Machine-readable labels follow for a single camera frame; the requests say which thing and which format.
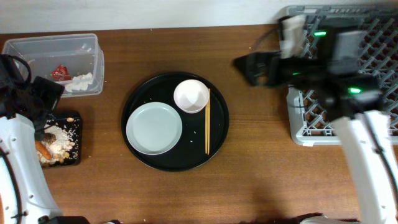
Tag red snack wrapper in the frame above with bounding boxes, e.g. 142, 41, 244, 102
51, 65, 72, 82

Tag white tissue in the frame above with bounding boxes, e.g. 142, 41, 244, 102
65, 72, 93, 92

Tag brown walnut shell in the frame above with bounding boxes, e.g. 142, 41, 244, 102
43, 133, 57, 145

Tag orange carrot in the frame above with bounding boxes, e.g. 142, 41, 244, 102
35, 141, 52, 160

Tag wooden chopstick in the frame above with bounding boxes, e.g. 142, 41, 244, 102
208, 89, 211, 155
205, 103, 208, 155

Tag rice and peanut shell scraps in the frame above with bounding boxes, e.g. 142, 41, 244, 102
37, 117, 78, 166

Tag pink bowl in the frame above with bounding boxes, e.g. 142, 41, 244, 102
174, 79, 210, 114

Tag grey round plate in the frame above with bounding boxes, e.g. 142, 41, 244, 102
125, 102, 183, 156

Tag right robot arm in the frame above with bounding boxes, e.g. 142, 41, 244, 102
233, 16, 397, 223

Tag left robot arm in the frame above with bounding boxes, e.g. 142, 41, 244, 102
1, 54, 88, 223

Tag black rectangular waste tray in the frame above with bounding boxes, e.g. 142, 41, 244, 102
39, 109, 83, 168

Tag grey dishwasher rack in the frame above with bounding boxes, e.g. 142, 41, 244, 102
282, 5, 397, 146

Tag clear plastic bin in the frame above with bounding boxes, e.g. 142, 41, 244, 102
2, 34, 104, 98

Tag round black serving tray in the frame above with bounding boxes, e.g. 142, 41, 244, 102
121, 72, 229, 172

